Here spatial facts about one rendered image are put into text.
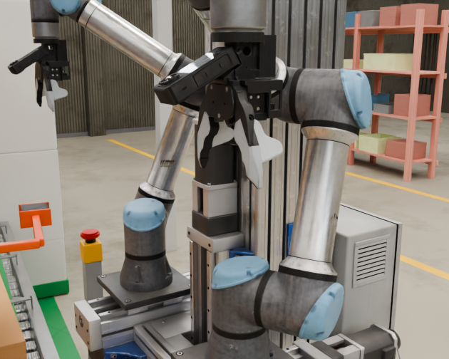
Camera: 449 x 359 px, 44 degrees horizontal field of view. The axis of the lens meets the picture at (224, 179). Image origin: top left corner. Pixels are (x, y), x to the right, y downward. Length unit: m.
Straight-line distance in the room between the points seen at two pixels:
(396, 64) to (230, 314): 6.66
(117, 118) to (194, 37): 2.35
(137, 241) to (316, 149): 0.65
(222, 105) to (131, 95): 10.52
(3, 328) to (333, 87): 1.10
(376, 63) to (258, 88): 7.11
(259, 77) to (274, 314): 0.51
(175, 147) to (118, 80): 9.54
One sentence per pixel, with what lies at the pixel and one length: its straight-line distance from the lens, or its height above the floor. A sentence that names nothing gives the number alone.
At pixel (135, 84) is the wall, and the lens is 11.27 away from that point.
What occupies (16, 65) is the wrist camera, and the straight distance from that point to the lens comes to 1.65.
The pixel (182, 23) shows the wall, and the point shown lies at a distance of 11.70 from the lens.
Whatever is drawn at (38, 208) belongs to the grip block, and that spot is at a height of 1.25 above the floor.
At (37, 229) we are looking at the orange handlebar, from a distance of 1.54.
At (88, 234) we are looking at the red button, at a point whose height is 1.04.
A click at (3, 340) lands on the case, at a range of 1.62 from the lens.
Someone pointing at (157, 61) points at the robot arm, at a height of 1.66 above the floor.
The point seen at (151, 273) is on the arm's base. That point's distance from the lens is 1.57.
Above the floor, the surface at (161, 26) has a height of 1.84.
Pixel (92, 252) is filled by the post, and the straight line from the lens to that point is 2.09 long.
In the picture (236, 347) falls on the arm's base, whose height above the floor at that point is 1.11.
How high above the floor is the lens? 1.70
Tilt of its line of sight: 14 degrees down
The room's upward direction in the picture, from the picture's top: straight up
